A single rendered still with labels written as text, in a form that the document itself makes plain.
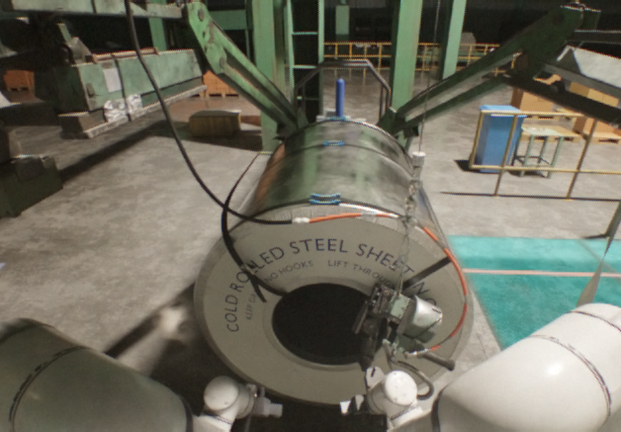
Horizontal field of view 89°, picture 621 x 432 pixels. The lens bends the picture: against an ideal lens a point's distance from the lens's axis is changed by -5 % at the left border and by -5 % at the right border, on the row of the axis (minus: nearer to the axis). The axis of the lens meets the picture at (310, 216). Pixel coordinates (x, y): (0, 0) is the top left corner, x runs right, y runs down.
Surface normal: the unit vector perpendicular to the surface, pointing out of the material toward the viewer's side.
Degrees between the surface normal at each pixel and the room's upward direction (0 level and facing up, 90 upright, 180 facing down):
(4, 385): 39
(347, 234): 90
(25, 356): 6
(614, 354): 26
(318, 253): 90
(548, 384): 20
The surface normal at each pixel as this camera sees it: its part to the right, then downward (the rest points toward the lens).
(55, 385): -0.04, -0.73
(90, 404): 0.36, -0.59
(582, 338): -0.06, -0.91
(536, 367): -0.29, -0.86
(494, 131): -0.11, 0.52
